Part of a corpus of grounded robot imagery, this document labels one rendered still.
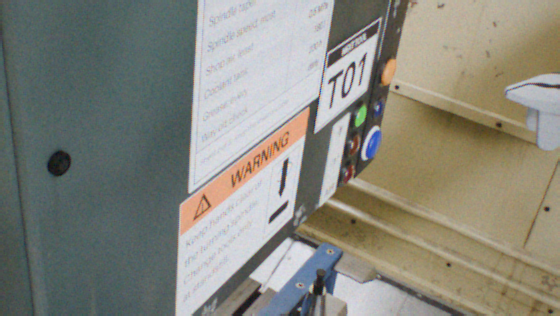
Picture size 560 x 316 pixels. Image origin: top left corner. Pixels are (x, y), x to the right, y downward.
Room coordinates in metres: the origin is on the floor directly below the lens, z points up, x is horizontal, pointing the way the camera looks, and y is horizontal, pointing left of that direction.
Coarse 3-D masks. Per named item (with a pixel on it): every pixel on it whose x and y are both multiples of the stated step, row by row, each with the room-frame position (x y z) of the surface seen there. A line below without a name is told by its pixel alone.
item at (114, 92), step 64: (0, 0) 0.23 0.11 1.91; (64, 0) 0.25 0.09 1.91; (128, 0) 0.28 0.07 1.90; (192, 0) 0.32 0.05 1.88; (384, 0) 0.56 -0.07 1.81; (0, 64) 0.23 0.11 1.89; (64, 64) 0.25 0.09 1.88; (128, 64) 0.28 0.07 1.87; (192, 64) 0.33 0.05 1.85; (0, 128) 0.23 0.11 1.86; (64, 128) 0.25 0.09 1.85; (128, 128) 0.28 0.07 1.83; (320, 128) 0.49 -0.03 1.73; (0, 192) 0.23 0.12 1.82; (64, 192) 0.24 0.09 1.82; (128, 192) 0.28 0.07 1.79; (192, 192) 0.33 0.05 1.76; (320, 192) 0.51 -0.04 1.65; (0, 256) 0.23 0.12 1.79; (64, 256) 0.24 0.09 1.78; (128, 256) 0.28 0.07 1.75; (256, 256) 0.41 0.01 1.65
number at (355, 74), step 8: (368, 48) 0.55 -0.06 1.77; (352, 56) 0.52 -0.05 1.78; (360, 56) 0.53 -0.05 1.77; (368, 56) 0.55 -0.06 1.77; (352, 64) 0.52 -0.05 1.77; (360, 64) 0.54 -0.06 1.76; (368, 64) 0.55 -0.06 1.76; (344, 72) 0.51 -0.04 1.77; (352, 72) 0.52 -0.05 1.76; (360, 72) 0.54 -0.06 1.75; (344, 80) 0.51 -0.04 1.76; (352, 80) 0.53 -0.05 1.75; (360, 80) 0.54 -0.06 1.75; (344, 88) 0.51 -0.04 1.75; (352, 88) 0.53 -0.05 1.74; (360, 88) 0.55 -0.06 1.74; (344, 96) 0.52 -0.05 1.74
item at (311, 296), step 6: (324, 288) 0.76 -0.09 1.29; (312, 294) 0.75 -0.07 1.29; (318, 294) 0.75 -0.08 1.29; (324, 294) 0.75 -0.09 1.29; (306, 300) 0.75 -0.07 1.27; (312, 300) 0.75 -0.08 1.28; (318, 300) 0.74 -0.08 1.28; (324, 300) 0.75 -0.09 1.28; (306, 306) 0.75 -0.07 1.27; (312, 306) 0.74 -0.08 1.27; (318, 306) 0.74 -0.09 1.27; (324, 306) 0.75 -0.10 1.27; (300, 312) 0.75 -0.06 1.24; (306, 312) 0.74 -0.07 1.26; (312, 312) 0.74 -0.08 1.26; (318, 312) 0.74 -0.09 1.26; (324, 312) 0.75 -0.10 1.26
